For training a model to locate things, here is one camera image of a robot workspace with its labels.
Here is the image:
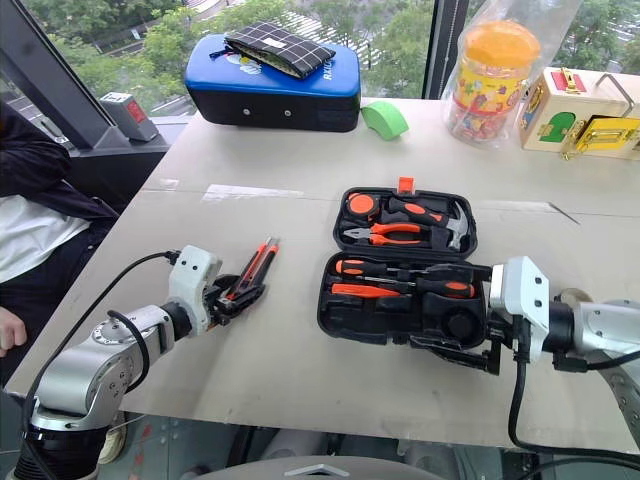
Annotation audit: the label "dark window frame post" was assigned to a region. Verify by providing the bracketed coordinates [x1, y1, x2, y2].
[422, 0, 471, 101]
[0, 0, 117, 151]

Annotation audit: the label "grey box with red label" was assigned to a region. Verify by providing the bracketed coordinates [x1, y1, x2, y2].
[98, 91, 160, 143]

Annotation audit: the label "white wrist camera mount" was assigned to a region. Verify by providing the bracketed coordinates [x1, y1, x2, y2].
[166, 244, 224, 337]
[488, 255, 552, 365]

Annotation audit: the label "plastic jar with orange lid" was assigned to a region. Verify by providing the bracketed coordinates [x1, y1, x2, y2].
[446, 19, 542, 145]

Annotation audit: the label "green tape roll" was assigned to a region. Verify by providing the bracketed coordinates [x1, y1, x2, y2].
[360, 99, 410, 142]

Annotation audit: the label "orange black short screwdriver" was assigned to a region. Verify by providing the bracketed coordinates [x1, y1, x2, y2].
[359, 276, 477, 301]

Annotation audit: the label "black orange claw hammer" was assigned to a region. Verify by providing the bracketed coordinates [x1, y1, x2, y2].
[380, 194, 474, 253]

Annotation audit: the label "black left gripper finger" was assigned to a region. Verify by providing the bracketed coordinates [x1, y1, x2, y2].
[214, 273, 244, 295]
[220, 283, 270, 318]

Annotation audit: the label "orange black tape measure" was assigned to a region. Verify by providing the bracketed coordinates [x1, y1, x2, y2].
[346, 191, 382, 222]

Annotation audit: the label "bystander bare hand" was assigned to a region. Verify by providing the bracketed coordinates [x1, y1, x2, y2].
[0, 306, 27, 359]

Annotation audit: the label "seated person in dark jacket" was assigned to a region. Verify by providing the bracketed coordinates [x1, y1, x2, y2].
[0, 97, 121, 387]

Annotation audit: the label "grey rounded robot torso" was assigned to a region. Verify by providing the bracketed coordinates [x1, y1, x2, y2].
[194, 454, 444, 480]

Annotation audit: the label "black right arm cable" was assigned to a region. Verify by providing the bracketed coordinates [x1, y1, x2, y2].
[507, 348, 640, 474]

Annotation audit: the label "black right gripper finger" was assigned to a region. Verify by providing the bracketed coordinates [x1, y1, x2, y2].
[409, 334, 503, 377]
[426, 263, 494, 283]

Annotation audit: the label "black tool case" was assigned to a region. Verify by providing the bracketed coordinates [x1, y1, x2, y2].
[317, 176, 494, 352]

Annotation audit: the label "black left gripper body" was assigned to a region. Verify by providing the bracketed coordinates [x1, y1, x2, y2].
[202, 277, 239, 329]

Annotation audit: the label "wooden latch box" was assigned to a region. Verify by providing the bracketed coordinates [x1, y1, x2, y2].
[517, 66, 640, 162]

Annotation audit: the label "orange handled pliers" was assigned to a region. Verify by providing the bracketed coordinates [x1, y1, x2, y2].
[343, 222, 432, 247]

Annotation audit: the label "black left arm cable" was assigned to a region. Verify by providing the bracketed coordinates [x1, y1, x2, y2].
[19, 250, 182, 480]

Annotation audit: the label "clear plastic bag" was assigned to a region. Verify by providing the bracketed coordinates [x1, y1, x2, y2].
[438, 0, 584, 151]

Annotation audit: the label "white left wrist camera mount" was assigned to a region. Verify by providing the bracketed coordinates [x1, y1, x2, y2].
[166, 244, 224, 337]

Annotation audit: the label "black checked fabric pouch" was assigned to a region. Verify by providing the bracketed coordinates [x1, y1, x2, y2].
[209, 20, 336, 80]

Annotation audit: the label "blue and black case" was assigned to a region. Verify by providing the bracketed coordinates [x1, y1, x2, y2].
[183, 33, 362, 134]

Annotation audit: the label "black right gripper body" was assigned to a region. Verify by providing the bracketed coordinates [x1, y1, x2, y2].
[484, 308, 527, 360]

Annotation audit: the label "long thin-shaft screwdriver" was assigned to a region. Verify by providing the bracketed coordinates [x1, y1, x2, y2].
[334, 258, 434, 279]

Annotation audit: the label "orange voltage tester pen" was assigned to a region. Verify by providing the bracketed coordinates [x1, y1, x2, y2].
[330, 282, 403, 300]

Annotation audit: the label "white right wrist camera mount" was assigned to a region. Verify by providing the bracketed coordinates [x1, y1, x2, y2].
[488, 255, 552, 365]

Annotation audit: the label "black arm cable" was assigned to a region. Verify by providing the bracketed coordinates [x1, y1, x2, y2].
[507, 348, 640, 474]
[19, 250, 182, 480]

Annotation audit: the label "orange black utility knife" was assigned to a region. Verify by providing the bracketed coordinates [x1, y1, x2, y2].
[224, 236, 282, 302]

